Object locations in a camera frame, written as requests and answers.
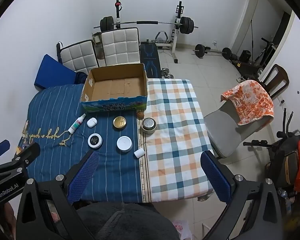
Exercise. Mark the cardboard box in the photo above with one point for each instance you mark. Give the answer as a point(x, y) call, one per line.
point(112, 106)

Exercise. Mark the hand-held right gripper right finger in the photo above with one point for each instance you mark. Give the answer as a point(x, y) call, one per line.
point(215, 177)

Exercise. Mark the dark cloth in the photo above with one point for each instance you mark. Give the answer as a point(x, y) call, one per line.
point(81, 78)

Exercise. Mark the white rounded earbud case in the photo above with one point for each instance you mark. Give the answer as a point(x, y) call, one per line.
point(92, 122)

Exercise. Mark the gold round tin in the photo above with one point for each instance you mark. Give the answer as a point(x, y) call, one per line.
point(120, 123)

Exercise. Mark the grey padded chair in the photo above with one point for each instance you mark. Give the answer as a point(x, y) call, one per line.
point(225, 130)

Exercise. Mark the long barbell with black plates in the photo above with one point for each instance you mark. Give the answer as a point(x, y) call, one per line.
point(145, 23)

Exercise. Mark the blue foam mat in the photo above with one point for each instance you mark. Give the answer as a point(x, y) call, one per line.
point(52, 72)

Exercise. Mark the white round jar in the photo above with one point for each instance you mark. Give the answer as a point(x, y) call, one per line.
point(124, 144)

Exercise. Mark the short barbell with black plates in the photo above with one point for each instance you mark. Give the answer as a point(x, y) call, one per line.
point(212, 52)

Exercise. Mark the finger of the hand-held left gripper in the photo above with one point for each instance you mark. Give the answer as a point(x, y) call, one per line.
point(26, 153)
point(0, 148)

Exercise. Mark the brown plastic jar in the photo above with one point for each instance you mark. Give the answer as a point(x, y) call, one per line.
point(99, 50)

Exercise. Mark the clear plastic bottle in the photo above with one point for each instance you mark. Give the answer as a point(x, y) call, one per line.
point(285, 200)

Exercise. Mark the black scooter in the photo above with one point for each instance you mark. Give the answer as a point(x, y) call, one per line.
point(282, 155)

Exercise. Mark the person's black clothing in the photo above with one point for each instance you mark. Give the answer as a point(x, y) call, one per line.
point(125, 222)

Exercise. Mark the black exercise machine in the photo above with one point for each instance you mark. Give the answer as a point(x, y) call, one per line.
point(250, 62)

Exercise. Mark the brown walnut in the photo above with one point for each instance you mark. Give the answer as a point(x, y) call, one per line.
point(140, 115)

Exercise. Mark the black and white round device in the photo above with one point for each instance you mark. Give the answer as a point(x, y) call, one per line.
point(95, 140)

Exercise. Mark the white door frame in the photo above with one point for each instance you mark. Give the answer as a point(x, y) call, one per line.
point(250, 10)

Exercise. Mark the black weight bench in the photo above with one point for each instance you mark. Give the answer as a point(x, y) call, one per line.
point(151, 60)

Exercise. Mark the brown wooden chair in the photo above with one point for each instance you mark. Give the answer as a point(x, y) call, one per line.
point(277, 77)

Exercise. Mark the metal strainer cup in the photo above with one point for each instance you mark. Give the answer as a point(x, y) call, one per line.
point(148, 125)

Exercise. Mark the plaid blanket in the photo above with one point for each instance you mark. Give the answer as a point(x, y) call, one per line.
point(177, 130)

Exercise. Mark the white spray bottle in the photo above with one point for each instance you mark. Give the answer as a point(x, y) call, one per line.
point(76, 125)

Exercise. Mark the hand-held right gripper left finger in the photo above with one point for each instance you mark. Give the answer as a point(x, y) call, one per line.
point(83, 177)

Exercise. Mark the small white cylinder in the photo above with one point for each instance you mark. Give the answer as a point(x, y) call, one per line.
point(139, 153)

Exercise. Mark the pink printed bag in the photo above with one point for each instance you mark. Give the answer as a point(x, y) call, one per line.
point(181, 228)

